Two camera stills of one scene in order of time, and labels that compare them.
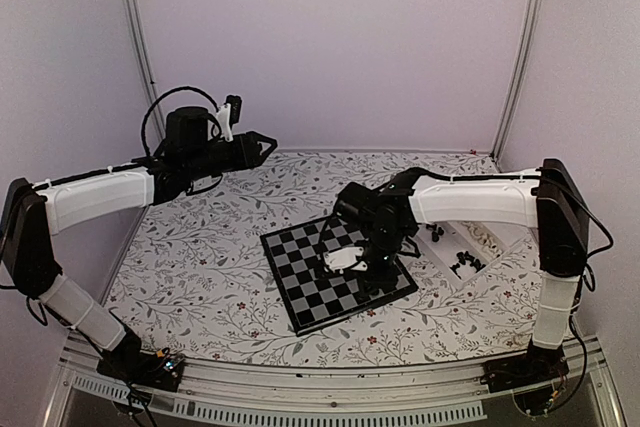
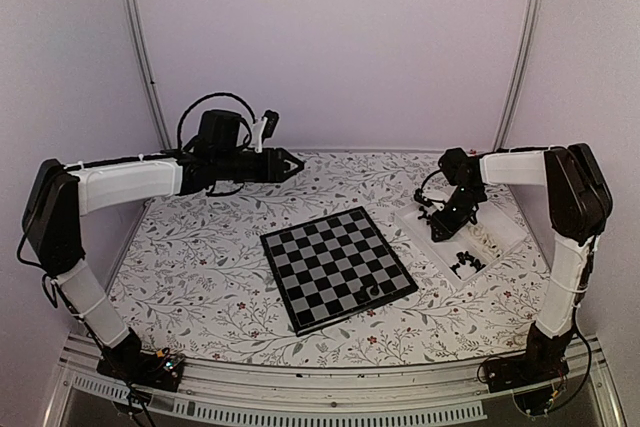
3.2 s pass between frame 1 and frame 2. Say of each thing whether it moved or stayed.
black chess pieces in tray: stayed
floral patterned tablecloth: stayed
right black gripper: moved
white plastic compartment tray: stayed
